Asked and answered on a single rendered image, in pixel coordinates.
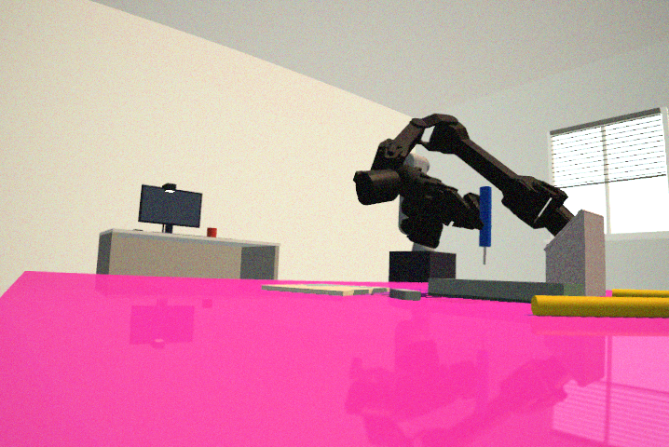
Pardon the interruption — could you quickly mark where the blue stylus with grey tip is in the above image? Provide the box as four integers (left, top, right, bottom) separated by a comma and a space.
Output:
479, 186, 492, 265

